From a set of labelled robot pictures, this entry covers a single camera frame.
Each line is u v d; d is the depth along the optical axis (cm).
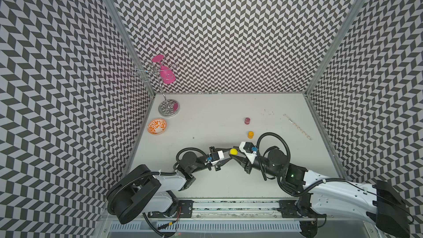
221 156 60
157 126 99
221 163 65
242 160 61
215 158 59
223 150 68
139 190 45
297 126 102
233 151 67
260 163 60
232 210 75
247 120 102
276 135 49
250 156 60
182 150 55
